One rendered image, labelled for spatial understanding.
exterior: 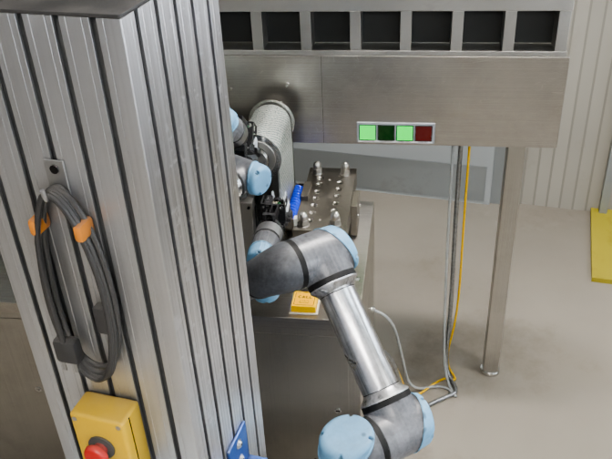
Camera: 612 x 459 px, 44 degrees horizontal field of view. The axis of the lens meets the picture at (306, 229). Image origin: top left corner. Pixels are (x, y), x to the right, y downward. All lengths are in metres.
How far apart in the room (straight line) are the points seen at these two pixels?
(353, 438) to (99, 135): 0.94
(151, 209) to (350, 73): 1.57
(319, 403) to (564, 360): 1.38
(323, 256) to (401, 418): 0.39
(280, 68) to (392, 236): 1.87
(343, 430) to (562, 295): 2.32
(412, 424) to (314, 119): 1.17
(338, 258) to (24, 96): 0.94
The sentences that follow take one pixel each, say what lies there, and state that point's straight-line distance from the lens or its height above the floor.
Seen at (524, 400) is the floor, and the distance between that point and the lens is 3.24.
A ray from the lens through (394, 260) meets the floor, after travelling 3.92.
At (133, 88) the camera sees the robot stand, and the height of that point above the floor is 1.95.
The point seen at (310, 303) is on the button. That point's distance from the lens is 2.15.
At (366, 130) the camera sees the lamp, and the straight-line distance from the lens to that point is 2.48.
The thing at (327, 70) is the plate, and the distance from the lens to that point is 2.42.
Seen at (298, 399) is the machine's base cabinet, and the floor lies 0.56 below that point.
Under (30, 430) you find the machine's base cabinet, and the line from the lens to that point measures 2.84.
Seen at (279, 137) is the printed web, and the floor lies 1.28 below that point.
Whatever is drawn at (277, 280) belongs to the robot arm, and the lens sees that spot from 1.66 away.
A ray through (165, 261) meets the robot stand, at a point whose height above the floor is 1.72.
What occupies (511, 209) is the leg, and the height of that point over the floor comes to 0.82.
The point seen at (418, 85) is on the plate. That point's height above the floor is 1.35.
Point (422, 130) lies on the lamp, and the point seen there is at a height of 1.20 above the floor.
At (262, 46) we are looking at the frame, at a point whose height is 1.47.
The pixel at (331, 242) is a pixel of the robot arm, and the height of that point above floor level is 1.31.
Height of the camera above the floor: 2.25
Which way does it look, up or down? 33 degrees down
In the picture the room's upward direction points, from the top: 3 degrees counter-clockwise
